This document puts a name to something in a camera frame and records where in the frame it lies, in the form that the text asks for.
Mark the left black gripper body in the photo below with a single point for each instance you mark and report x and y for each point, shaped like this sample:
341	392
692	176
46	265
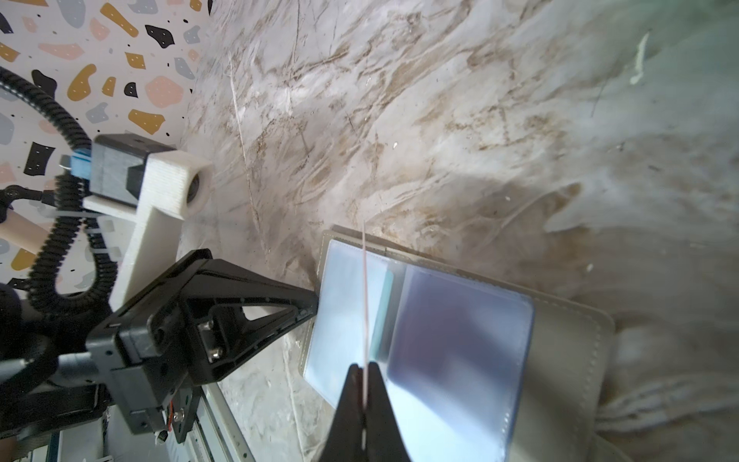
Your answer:
43	390

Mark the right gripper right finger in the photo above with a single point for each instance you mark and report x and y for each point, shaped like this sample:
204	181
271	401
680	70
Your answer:
383	439

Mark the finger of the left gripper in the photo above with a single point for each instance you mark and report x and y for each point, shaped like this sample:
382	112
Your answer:
212	314

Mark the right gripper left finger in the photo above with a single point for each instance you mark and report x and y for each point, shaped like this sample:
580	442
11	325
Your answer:
344	440

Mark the blue credit card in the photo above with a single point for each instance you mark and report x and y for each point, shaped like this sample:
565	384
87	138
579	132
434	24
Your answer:
455	367

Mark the grey card holder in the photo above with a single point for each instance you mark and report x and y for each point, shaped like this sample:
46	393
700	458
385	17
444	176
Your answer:
567	356

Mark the white red-dot credit card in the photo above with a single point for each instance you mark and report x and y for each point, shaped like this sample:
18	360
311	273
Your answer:
366	331

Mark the aluminium mounting rail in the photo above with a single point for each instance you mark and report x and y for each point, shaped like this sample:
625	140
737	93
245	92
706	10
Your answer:
208	433

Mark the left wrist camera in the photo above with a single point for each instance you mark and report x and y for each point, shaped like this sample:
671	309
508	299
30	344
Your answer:
150	189

